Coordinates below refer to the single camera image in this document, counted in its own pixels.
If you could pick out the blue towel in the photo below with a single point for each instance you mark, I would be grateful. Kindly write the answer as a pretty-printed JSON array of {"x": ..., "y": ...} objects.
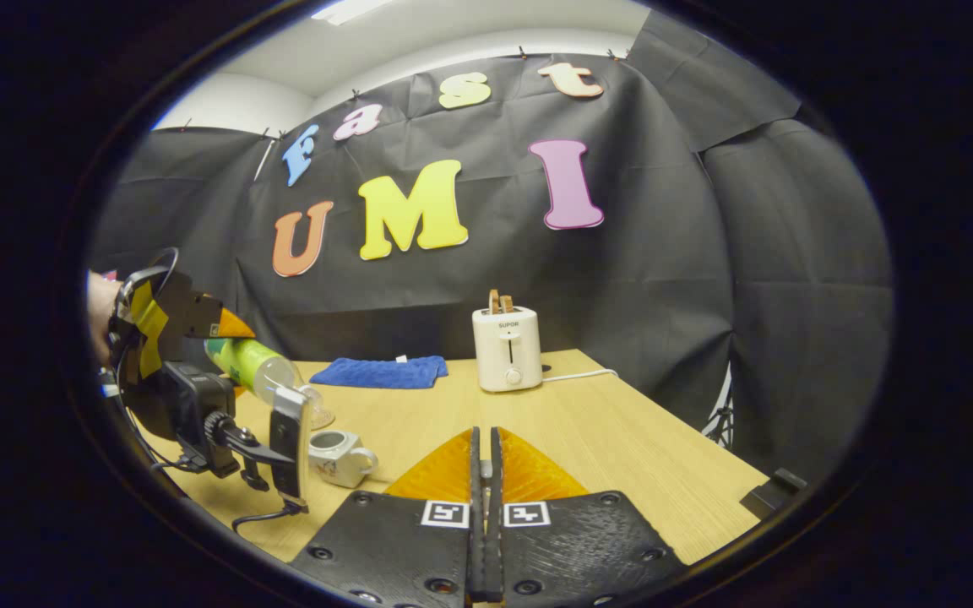
[{"x": 381, "y": 372}]

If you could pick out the white ceramic teacup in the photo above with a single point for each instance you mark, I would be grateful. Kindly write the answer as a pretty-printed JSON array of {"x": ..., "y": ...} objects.
[{"x": 343, "y": 460}]

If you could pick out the green label water bottle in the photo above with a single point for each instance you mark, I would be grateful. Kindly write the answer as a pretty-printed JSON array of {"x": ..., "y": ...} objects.
[{"x": 254, "y": 363}]

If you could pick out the round brown coaster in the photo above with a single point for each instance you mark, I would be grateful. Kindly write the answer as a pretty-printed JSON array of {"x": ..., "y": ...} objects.
[{"x": 323, "y": 418}]

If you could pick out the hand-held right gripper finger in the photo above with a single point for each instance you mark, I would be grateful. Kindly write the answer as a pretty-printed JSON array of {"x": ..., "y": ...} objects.
[
  {"x": 475, "y": 523},
  {"x": 495, "y": 540}
]

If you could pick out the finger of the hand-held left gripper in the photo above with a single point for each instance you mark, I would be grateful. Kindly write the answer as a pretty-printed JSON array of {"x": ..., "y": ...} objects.
[{"x": 195, "y": 317}]

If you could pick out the white toaster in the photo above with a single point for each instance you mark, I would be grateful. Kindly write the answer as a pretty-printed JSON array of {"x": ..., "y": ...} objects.
[{"x": 508, "y": 350}]

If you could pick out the black block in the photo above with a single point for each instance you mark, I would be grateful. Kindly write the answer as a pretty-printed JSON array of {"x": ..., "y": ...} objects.
[{"x": 774, "y": 494}]

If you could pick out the toasted bread slices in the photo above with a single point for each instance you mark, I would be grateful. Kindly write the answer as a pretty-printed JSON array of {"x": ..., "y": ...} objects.
[{"x": 501, "y": 302}]

